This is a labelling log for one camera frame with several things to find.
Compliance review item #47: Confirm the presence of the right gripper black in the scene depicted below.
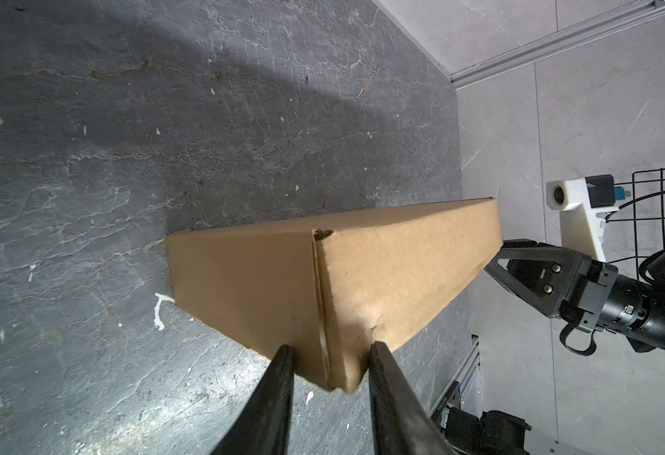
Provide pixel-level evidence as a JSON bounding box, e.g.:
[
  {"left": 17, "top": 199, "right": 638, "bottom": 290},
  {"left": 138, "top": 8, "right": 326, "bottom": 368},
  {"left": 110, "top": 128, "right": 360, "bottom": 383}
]
[{"left": 485, "top": 239, "right": 665, "bottom": 356}]

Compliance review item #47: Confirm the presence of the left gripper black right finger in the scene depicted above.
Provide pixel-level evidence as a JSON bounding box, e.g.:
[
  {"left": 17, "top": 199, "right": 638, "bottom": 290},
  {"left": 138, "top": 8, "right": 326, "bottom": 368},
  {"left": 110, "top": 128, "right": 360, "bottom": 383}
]
[{"left": 368, "top": 341, "right": 454, "bottom": 454}]

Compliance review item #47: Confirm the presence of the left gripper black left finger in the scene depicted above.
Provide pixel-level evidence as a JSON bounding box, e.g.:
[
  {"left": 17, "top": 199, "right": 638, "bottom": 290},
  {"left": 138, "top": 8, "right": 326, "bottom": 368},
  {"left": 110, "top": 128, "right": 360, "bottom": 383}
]
[{"left": 212, "top": 345, "right": 296, "bottom": 454}]

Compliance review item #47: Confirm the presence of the brown cardboard box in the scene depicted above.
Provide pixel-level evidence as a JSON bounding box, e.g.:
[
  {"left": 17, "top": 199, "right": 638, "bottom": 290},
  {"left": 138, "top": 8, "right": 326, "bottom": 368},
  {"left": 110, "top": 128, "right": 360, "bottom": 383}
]
[{"left": 165, "top": 198, "right": 503, "bottom": 392}]

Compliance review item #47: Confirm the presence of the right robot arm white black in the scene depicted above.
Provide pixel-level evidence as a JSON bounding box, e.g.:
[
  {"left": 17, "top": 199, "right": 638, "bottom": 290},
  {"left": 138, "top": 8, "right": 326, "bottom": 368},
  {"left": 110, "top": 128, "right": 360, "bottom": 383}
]
[{"left": 485, "top": 240, "right": 665, "bottom": 354}]

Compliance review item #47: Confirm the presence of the aluminium mounting rail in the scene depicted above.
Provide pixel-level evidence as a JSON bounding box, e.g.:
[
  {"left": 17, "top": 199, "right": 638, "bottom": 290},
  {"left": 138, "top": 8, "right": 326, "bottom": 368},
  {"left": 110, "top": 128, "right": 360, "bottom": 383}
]
[{"left": 429, "top": 336, "right": 483, "bottom": 428}]

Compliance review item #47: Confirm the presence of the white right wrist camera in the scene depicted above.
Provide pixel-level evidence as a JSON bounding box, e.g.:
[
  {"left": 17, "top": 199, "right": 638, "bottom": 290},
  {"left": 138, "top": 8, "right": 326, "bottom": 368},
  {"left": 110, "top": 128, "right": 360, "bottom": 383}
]
[{"left": 546, "top": 174, "right": 626, "bottom": 262}]

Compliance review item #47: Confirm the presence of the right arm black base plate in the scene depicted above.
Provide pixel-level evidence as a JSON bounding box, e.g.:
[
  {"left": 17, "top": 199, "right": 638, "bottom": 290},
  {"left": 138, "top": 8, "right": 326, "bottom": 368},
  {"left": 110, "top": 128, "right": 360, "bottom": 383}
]
[{"left": 431, "top": 381, "right": 531, "bottom": 455}]

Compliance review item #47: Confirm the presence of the black wire hook rack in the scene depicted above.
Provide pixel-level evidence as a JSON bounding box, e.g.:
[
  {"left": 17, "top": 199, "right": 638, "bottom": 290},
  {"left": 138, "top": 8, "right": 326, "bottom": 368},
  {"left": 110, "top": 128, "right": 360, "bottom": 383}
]
[{"left": 604, "top": 162, "right": 665, "bottom": 281}]

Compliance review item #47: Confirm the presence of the aluminium frame post right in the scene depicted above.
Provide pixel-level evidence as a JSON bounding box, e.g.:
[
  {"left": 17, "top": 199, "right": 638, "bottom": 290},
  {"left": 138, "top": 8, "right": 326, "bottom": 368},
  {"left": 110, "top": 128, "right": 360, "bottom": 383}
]
[{"left": 450, "top": 1, "right": 665, "bottom": 90}]

